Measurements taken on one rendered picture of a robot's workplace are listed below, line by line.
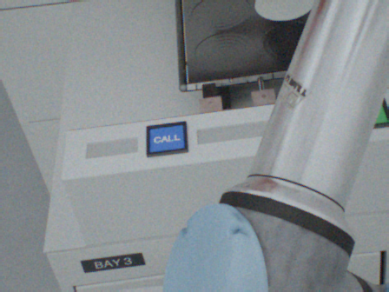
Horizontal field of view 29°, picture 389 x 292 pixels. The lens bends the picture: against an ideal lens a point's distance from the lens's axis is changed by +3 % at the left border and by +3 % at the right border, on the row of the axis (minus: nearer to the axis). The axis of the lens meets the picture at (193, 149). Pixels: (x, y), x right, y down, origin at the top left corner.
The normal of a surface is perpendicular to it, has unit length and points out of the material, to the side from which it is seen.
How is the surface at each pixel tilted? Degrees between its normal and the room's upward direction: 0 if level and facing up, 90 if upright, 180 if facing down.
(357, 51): 37
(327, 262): 60
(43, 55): 90
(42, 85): 90
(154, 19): 0
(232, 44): 0
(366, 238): 90
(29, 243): 0
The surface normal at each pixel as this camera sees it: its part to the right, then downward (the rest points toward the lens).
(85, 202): 0.04, 0.70
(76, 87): -0.13, -0.70
